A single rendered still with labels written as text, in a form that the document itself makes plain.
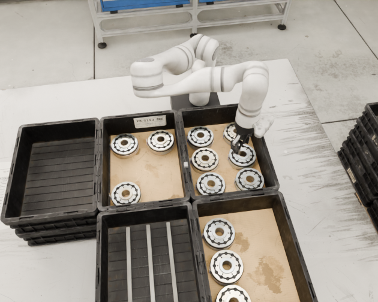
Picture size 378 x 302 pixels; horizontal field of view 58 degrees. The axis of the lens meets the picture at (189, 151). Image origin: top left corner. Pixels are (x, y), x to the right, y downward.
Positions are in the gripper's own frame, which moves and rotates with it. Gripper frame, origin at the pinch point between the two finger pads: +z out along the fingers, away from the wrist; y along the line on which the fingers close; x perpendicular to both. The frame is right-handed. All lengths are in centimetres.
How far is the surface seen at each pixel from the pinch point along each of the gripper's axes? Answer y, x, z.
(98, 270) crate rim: 61, -10, 2
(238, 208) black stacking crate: 16.8, 10.7, 9.5
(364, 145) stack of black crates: -78, 38, 54
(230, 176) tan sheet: 6.3, 0.9, 12.1
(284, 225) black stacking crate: 14.6, 26.0, 5.8
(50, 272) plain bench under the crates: 70, -31, 25
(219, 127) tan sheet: -10.4, -15.6, 12.4
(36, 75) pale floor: -25, -199, 96
